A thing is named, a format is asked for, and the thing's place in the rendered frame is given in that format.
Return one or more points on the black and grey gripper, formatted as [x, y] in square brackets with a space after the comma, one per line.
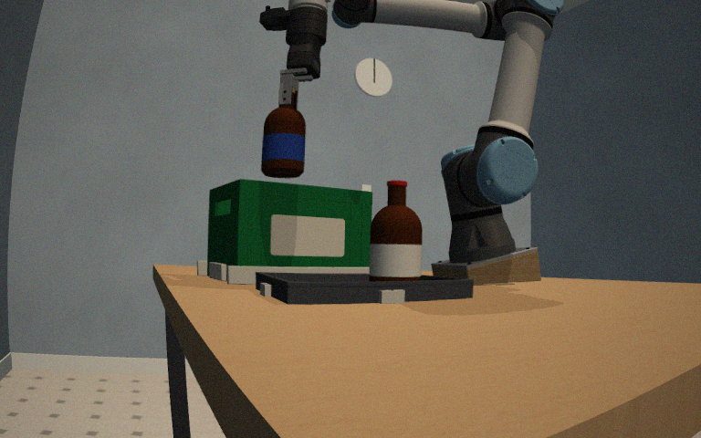
[306, 25]

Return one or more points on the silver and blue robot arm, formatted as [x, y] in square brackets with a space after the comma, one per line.
[501, 167]

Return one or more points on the brown bottle with blue label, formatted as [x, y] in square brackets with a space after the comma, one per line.
[283, 150]

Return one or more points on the brown glass bottle with white label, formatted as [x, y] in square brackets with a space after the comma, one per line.
[396, 239]

